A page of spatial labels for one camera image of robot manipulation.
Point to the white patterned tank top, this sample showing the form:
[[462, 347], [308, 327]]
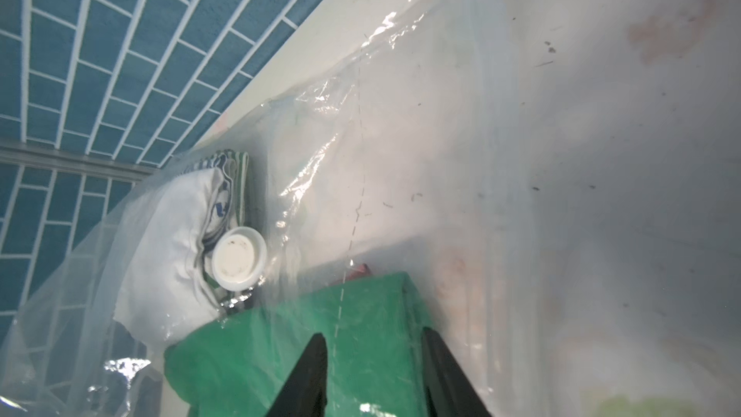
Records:
[[168, 290]]

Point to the clear plastic vacuum bag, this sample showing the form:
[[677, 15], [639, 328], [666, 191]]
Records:
[[560, 179]]

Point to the red garment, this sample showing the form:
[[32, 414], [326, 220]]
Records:
[[353, 273]]

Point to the green garment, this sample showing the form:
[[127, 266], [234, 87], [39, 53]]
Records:
[[372, 327]]

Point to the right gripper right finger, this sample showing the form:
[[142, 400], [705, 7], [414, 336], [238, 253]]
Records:
[[448, 391]]

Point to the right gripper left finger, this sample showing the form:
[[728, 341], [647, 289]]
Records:
[[304, 394]]

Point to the white vacuum bag valve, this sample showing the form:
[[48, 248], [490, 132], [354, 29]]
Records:
[[239, 259]]

